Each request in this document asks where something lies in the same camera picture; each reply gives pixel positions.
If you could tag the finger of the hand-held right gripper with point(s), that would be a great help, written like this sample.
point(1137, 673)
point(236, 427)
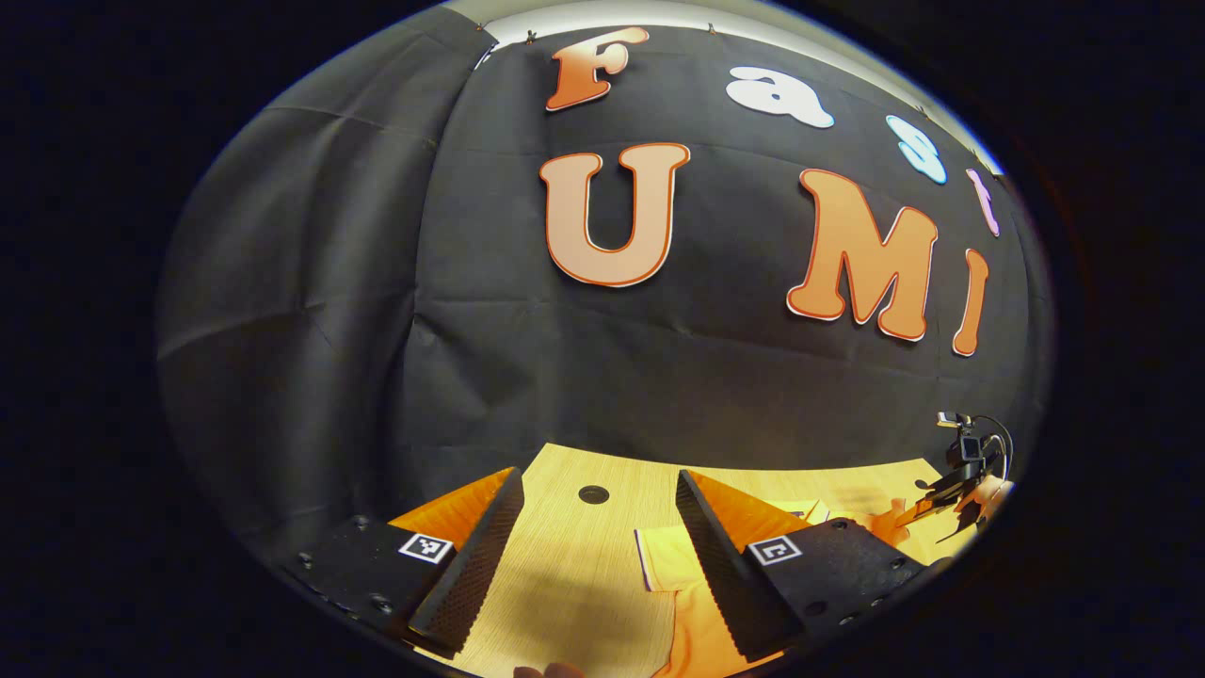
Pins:
point(941, 499)

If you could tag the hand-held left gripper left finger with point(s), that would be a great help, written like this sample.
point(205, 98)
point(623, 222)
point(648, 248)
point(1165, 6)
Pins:
point(480, 556)

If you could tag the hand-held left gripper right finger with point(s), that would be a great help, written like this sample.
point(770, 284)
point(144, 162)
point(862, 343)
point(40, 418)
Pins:
point(720, 565)

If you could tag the orange T-shirt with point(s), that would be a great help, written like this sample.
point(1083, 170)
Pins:
point(664, 565)

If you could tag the black backdrop cloth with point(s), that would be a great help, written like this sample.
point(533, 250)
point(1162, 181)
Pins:
point(527, 377)

